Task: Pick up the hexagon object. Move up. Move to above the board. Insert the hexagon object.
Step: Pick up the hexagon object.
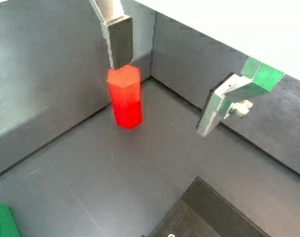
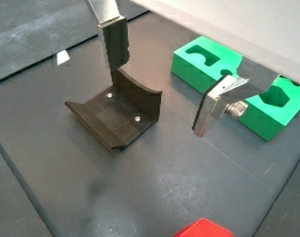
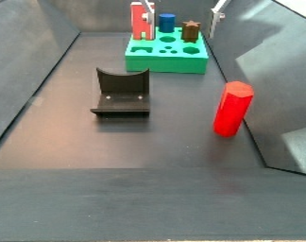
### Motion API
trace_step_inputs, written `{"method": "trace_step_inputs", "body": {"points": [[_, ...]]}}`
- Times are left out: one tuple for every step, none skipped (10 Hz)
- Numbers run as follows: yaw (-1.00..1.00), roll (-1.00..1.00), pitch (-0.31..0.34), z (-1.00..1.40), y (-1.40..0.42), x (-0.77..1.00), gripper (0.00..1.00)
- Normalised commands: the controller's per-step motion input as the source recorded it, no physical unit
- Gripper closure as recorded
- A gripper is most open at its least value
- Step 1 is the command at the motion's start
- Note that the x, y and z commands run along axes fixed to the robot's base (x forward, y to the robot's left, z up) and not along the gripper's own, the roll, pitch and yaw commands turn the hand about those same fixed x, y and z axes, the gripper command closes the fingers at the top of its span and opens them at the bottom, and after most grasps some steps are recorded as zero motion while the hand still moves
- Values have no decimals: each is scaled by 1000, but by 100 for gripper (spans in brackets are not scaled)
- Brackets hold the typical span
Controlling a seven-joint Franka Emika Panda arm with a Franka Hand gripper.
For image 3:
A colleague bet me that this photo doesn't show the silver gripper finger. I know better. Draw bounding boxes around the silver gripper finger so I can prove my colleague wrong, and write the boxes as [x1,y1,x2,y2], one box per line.
[140,0,154,24]
[209,0,232,39]

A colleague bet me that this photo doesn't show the green shape sorter board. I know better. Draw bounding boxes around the green shape sorter board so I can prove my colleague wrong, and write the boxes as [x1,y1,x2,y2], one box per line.
[126,27,209,74]

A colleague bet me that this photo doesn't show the red arch block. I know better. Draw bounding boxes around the red arch block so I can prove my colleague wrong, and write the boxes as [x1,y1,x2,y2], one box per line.
[130,1,156,41]

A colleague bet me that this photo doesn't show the blue cylinder block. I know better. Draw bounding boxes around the blue cylinder block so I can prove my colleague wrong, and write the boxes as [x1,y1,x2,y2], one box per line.
[160,13,177,33]

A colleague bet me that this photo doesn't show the brown star block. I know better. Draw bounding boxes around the brown star block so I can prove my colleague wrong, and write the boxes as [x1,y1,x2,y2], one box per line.
[181,20,201,43]

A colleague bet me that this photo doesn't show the black curved holder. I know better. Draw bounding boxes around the black curved holder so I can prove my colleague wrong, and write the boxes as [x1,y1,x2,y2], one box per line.
[90,68,152,115]

